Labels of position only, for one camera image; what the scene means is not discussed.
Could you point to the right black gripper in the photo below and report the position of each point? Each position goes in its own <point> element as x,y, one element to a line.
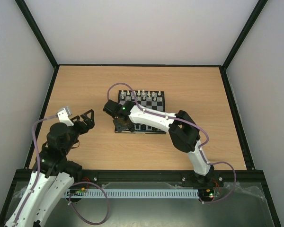
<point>120,123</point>

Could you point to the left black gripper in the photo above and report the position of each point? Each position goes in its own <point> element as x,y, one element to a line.
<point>90,123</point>

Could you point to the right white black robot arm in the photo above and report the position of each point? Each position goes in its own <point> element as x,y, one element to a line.
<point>184,133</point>

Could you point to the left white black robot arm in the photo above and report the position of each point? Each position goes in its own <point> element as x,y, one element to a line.
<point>53,174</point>

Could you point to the black and grey chessboard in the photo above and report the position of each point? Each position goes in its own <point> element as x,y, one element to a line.
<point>154,105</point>

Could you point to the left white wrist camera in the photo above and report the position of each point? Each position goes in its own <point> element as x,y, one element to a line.
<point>63,115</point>

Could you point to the light blue slotted cable duct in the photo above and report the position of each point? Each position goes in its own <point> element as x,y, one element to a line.
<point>135,193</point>

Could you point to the black aluminium mounting rail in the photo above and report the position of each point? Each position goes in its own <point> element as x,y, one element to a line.
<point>186,178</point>

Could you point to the black enclosure frame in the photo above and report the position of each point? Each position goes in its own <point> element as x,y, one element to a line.
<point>250,175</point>

